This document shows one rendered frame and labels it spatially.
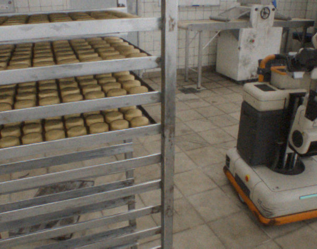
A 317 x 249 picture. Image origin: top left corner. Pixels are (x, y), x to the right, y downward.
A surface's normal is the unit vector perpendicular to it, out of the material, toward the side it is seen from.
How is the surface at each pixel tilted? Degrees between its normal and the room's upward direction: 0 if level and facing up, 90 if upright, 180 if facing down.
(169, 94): 90
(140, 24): 90
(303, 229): 0
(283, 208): 90
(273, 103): 90
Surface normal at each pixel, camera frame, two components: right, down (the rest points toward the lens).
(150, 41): 0.40, 0.39
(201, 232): 0.00, -0.90
